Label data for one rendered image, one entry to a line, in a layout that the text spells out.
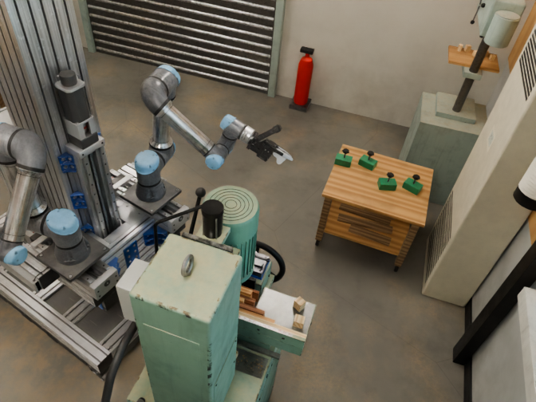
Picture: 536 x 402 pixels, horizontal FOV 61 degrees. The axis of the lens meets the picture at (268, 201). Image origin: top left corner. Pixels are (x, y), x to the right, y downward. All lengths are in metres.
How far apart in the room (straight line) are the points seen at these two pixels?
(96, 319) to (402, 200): 1.95
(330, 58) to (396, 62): 0.59
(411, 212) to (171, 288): 2.04
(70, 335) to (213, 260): 1.58
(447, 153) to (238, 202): 2.44
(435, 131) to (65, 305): 2.66
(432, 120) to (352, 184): 0.84
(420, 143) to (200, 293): 2.65
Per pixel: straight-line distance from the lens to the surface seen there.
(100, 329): 2.70
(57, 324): 2.75
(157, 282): 1.19
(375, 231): 3.25
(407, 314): 3.13
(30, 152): 1.80
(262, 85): 4.75
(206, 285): 1.18
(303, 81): 4.43
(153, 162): 2.26
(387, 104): 4.58
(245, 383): 1.84
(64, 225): 2.05
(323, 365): 2.81
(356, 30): 4.31
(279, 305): 1.89
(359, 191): 2.98
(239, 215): 1.35
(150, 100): 2.02
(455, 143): 3.56
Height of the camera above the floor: 2.49
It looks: 45 degrees down
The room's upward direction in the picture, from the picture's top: 6 degrees clockwise
